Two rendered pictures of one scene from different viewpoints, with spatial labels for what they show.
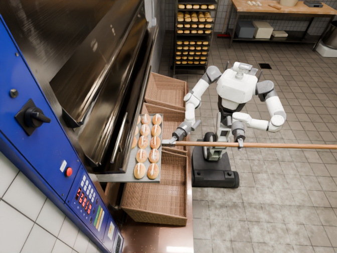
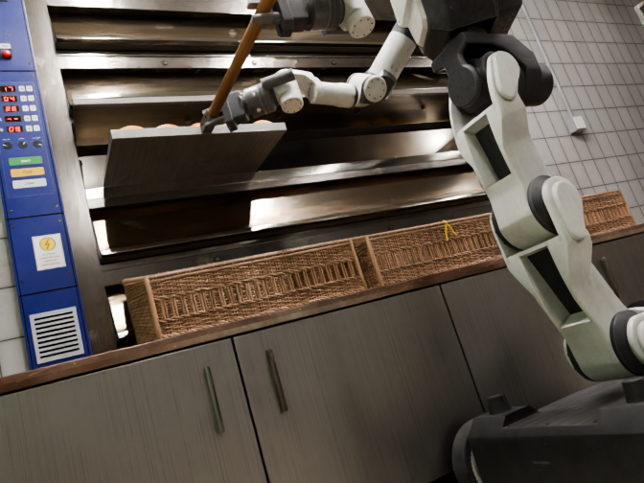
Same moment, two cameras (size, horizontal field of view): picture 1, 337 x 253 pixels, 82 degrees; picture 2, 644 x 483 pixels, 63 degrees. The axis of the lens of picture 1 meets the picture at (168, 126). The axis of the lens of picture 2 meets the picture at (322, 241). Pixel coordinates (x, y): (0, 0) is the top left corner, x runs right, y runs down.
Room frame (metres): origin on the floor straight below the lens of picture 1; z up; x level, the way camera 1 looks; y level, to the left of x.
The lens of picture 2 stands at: (0.26, -1.35, 0.43)
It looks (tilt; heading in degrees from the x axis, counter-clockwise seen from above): 13 degrees up; 59
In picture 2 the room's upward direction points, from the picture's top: 17 degrees counter-clockwise
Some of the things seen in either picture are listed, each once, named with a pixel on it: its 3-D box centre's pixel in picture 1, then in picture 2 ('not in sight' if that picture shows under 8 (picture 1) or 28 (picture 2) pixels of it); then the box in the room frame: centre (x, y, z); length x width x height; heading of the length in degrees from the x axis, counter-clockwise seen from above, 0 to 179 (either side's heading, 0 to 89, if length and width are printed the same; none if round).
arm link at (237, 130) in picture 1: (238, 134); (300, 10); (0.89, -0.49, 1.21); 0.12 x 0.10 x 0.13; 173
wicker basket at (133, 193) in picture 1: (159, 182); (236, 285); (0.78, 0.07, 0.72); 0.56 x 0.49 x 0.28; 177
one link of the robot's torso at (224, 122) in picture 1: (226, 109); (496, 76); (1.39, -0.54, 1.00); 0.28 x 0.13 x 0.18; 179
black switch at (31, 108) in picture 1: (32, 110); not in sight; (0.32, 0.30, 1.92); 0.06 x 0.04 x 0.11; 178
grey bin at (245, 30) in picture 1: (244, 28); not in sight; (5.24, -1.88, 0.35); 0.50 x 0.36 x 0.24; 178
